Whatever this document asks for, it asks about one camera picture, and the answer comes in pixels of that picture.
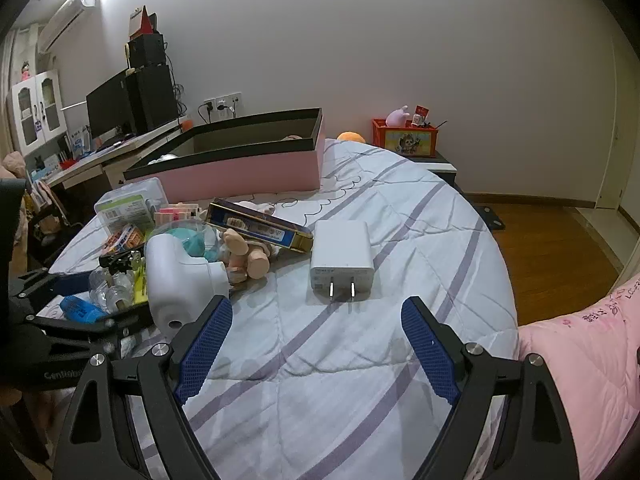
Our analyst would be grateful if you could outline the white glass door cabinet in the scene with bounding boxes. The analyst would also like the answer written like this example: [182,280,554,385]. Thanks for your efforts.
[10,69,67,153]

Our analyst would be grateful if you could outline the teal brush in clear dome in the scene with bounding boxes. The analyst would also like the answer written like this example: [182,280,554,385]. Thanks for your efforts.
[162,219,222,263]

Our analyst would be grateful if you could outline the white wall socket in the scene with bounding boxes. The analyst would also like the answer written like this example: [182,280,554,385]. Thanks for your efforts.
[203,91,243,124]

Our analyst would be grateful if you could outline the white nightstand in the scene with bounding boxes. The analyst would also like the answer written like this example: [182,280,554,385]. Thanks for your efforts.
[404,150,459,187]

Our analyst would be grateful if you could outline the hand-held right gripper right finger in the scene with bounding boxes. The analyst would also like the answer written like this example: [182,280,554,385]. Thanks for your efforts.
[400,296,581,480]

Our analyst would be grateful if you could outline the white desk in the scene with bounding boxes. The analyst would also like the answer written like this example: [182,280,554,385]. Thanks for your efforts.
[44,116,197,206]

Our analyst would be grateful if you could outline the small clear bottles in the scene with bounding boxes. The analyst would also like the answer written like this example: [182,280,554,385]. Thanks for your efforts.
[89,265,137,312]

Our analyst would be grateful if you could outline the black computer monitor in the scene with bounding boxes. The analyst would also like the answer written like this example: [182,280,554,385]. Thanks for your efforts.
[85,71,137,140]

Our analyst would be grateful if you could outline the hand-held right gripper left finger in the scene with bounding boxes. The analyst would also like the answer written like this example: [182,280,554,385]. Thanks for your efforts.
[52,294,236,480]

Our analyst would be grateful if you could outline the small tan doll figures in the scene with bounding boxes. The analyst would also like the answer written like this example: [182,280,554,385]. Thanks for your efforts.
[219,202,283,287]

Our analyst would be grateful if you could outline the pink storage box black rim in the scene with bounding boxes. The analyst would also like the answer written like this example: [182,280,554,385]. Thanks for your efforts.
[123,107,326,202]

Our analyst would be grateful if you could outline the white handheld device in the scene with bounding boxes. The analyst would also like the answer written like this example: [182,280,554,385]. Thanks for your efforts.
[145,235,232,339]

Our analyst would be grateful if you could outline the clear plastic box green label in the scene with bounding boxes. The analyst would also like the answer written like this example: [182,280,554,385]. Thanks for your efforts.
[94,177,167,233]

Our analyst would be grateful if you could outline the white air conditioner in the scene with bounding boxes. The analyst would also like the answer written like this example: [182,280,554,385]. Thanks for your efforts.
[37,0,99,54]

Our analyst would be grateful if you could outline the pink quilted cloth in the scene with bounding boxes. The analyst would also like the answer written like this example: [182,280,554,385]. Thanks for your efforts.
[492,272,640,480]

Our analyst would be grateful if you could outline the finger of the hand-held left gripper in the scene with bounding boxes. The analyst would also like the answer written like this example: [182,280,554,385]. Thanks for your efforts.
[7,267,98,306]
[25,305,153,348]

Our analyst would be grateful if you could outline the red toy crate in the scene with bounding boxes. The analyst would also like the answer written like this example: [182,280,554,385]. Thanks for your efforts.
[371,117,439,159]

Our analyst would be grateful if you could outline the blue and gold tin box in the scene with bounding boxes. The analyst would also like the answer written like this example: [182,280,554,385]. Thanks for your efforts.
[206,198,314,254]

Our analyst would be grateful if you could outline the pink sticky tab set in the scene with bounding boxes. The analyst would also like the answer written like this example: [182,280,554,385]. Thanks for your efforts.
[153,201,202,227]

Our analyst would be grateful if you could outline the white wall charger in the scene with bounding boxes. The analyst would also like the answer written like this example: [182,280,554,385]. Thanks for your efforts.
[309,220,375,306]

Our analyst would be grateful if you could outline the red paper item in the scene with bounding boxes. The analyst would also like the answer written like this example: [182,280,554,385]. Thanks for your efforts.
[129,5,157,41]

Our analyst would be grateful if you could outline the blue highlighter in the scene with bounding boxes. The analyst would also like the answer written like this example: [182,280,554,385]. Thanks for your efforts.
[59,295,110,322]

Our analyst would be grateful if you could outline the small black box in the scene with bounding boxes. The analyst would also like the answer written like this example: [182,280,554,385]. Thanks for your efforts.
[124,33,166,69]

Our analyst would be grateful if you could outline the orange printed packet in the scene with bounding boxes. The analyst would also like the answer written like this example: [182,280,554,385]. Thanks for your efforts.
[101,224,147,257]

